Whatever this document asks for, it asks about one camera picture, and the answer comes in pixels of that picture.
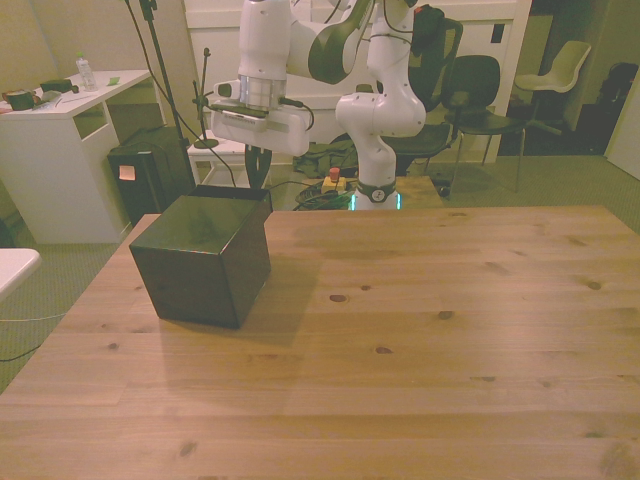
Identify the small black desk stand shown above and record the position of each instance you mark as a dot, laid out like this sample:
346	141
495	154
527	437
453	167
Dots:
205	100

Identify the orange sticky note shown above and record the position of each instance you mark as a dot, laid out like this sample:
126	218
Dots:
127	172

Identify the black tripod stand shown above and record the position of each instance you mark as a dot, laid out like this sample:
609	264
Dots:
160	60

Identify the white plastic chair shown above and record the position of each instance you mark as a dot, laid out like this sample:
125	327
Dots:
570	60

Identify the black office chair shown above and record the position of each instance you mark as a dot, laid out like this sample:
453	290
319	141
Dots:
440	60

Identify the black wall switch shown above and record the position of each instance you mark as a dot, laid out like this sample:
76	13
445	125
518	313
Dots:
498	33

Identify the green sticky note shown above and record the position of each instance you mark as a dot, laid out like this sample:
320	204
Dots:
113	80

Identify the small white side table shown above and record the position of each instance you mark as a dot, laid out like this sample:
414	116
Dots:
231	146

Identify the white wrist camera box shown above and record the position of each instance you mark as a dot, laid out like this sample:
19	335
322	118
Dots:
226	90

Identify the dark bag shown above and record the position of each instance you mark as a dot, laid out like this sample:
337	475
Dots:
622	82

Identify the dark green desk object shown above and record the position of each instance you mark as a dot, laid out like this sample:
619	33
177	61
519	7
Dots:
56	86

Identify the black computer box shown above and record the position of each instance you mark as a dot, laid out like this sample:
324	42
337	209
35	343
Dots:
145	200

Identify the black drawer cabinet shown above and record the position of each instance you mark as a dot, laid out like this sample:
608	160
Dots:
200	280

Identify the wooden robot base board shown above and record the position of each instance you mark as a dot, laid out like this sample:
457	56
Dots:
420	190

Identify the white rounded tabletop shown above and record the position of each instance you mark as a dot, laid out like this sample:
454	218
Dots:
15	267

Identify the clear plastic bottle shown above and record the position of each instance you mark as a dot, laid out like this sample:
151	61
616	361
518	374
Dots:
87	75

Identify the black round-back chair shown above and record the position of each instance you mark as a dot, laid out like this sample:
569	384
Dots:
475	75

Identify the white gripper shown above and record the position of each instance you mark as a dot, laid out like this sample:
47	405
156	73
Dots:
280	132

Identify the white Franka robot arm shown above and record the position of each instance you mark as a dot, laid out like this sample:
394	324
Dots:
380	115

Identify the white desk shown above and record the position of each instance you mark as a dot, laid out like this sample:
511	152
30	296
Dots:
50	165

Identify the dark green cloth pile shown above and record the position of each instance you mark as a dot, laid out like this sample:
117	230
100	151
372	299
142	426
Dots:
325	155

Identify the yellow emergency stop button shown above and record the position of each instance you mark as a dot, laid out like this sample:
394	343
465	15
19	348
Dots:
334	181

